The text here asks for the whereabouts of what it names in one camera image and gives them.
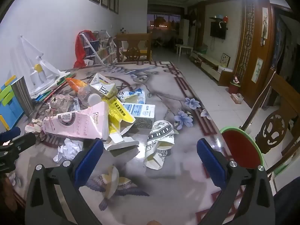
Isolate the wall shelf with items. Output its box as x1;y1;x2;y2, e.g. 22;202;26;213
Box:
209;15;229;24

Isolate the window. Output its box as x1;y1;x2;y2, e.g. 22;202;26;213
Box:
148;14;184;30

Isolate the red bin with green rim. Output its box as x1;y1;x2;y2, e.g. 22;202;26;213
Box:
220;126;264;170

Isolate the stack of thin books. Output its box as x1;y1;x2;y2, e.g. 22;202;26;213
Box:
34;75;78;102

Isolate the small white table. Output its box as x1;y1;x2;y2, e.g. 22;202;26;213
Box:
176;44;193;56

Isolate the blue box with green tabs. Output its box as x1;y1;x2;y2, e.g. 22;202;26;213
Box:
0;75;24;132

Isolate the tall hanging scroll picture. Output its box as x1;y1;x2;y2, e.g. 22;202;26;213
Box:
260;7;269;46

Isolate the yellow torn cardboard box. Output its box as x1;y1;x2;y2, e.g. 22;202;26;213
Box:
103;96;140;151

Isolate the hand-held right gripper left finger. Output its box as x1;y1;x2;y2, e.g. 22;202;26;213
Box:
25;138;105;225

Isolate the orange snack wrapper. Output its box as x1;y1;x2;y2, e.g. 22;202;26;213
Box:
66;77;88;92

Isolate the crushed printed paper cup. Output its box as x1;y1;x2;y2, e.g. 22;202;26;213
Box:
143;120;175;170

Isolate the short hanging scroll picture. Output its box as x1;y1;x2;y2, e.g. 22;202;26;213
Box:
252;58;263;84

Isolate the red white wrapper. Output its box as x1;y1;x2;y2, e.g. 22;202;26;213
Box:
25;118;48;141

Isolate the low television cabinet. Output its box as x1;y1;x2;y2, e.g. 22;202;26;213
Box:
191;50;234;83

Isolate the plain wooden chair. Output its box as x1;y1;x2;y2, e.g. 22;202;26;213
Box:
115;33;153;63

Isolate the tissue box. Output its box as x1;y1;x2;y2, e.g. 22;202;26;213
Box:
231;93;244;104

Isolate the white standing air conditioner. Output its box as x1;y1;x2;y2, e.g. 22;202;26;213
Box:
180;19;190;46

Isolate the wooden lattice partition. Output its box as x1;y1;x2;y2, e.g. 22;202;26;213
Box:
235;0;278;104

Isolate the white desk lamp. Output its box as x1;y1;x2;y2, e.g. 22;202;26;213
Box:
19;36;77;95

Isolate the white book rack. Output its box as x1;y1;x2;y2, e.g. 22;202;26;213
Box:
80;30;118;65

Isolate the clear plastic bottle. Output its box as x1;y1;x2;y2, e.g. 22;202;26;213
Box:
77;84;103;107

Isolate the red cloth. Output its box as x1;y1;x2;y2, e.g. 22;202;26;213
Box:
74;30;98;69

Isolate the green plastic container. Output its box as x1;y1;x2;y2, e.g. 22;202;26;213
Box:
273;164;291;177

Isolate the dark patterned curtain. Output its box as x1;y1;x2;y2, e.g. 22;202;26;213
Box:
274;12;300;82

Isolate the blue white packet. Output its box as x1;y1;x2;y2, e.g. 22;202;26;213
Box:
117;88;146;105

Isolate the wall television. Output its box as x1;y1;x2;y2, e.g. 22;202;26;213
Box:
210;22;227;40

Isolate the white tissue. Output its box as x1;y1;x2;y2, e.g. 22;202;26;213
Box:
53;138;84;164

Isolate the small framed picture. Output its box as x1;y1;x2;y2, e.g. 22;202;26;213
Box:
221;53;231;67

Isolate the carved wooden chair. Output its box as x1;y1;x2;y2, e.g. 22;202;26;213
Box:
241;69;300;177

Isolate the grey wrapper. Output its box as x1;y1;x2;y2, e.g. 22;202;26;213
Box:
46;94;80;117

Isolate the white bead string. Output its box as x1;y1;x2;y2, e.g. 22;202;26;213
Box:
252;70;276;109

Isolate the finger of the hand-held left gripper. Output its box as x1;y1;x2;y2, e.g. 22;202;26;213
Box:
0;127;21;142
0;132;37;156

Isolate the grey striped box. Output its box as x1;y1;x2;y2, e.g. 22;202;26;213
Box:
10;76;35;118

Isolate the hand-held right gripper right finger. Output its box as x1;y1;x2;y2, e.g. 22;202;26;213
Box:
196;138;276;225

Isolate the white carton with blue label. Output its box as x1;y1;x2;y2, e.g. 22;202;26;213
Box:
121;103;156;129

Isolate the cream drink carton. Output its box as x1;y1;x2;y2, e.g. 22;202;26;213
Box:
90;73;118;99

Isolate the yellow seat cushion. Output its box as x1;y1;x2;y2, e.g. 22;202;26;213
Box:
140;47;153;62

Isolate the pink milk carton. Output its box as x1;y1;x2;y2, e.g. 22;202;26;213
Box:
42;102;110;141

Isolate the person's dark trouser leg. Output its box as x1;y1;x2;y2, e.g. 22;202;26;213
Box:
274;176;300;225

